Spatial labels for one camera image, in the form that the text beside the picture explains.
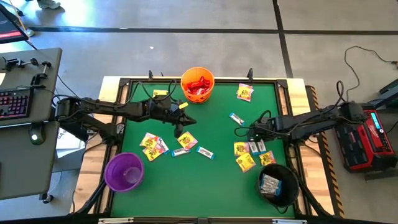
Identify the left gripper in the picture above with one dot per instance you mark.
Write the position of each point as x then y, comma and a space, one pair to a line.
164, 110

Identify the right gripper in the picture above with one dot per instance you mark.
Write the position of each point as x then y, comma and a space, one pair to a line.
262, 129

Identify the white blue Hershey's bar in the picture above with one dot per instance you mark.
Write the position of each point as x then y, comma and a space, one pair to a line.
236, 119
268, 192
261, 146
272, 179
253, 148
163, 146
180, 152
270, 186
205, 152

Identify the red candy packet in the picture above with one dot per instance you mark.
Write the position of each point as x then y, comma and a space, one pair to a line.
197, 91
193, 84
204, 81

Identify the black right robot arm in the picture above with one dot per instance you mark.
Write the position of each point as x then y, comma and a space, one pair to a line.
311, 123

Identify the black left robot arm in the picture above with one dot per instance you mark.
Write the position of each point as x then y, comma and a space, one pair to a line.
109, 107

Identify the orange pumpkin face bucket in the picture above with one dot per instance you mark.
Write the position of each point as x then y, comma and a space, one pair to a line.
196, 100

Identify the green table mat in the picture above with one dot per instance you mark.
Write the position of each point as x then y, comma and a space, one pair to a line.
211, 186

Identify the black pumpkin face bucket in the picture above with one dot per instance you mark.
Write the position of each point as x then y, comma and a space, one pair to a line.
292, 193

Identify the purple plastic bucket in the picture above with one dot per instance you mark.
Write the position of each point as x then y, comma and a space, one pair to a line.
115, 174

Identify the yellow black hazard tape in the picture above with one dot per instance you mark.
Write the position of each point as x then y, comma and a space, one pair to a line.
332, 177

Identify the red black power station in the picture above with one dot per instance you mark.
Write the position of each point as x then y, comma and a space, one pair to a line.
367, 146

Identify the white cardboard box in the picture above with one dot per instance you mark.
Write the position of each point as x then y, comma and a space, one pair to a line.
66, 141

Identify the grey desk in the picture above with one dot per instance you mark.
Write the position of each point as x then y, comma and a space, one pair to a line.
46, 93
25, 168

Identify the black equipment case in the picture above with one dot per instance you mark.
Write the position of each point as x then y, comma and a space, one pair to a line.
390, 93

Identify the black computer mouse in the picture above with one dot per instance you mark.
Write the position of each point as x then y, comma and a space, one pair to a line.
36, 133

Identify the black desk clamp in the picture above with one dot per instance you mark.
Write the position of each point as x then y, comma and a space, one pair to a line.
40, 73
11, 63

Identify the black desk caster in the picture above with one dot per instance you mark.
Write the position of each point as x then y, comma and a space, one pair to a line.
46, 198

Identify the backlit computer keyboard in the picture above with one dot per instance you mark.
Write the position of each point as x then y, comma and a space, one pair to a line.
14, 104

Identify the floor stand yellow rod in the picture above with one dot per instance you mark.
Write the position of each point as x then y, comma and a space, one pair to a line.
29, 32

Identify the person's shoe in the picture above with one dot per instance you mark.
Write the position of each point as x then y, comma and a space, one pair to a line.
48, 4

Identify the black monitor red stripe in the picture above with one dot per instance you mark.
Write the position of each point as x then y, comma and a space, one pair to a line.
11, 28

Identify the white metal frame bracket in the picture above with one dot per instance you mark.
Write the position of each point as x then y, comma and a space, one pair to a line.
115, 220
289, 221

